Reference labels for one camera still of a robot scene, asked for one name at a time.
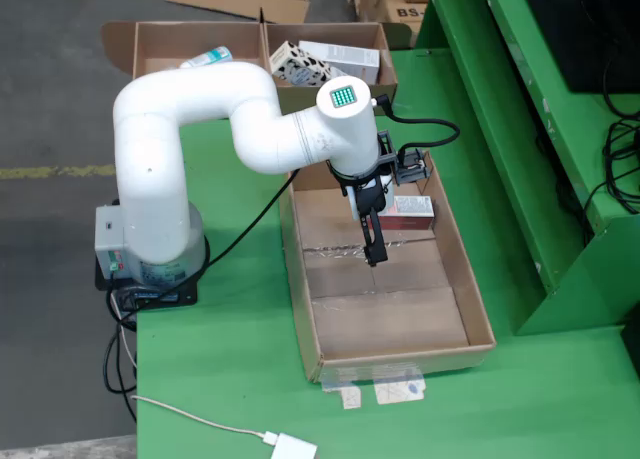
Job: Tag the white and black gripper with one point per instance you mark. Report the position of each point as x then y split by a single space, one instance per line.
367 194

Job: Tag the red white printed carton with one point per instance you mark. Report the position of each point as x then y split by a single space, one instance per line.
410 214

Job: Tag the grey robot base box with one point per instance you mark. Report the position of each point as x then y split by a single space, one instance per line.
107 239

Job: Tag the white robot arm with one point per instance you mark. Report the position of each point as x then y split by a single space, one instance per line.
150 179

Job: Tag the shallow cardboard tray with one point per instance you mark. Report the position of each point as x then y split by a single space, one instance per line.
390 319

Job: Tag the cardboard box BS print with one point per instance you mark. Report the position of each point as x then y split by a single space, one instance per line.
395 21

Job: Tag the divided cardboard box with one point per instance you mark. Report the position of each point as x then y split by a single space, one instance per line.
160 39

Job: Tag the green metal rack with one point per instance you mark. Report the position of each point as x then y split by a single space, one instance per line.
500 129

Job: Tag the long white carton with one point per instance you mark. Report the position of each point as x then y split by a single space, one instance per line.
340 56

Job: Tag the cow print carton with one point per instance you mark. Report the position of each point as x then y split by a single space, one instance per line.
295 64

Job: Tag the white power adapter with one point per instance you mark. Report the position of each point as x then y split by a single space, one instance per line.
295 449

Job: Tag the white bottle teal label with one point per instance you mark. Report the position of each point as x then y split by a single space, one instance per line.
215 56

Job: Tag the black monitor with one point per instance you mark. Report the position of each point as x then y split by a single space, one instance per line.
575 29

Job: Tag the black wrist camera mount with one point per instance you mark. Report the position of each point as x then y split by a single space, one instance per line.
412 166

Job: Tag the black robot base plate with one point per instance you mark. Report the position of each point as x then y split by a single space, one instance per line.
185 295

